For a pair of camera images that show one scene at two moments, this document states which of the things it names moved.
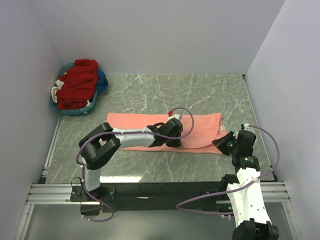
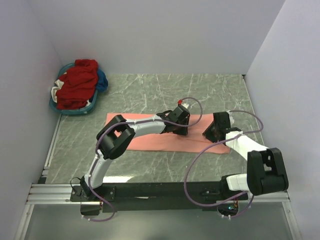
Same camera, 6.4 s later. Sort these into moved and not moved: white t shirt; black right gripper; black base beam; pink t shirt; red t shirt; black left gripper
Moved: black left gripper; black right gripper
Not moved: white t shirt; black base beam; pink t shirt; red t shirt
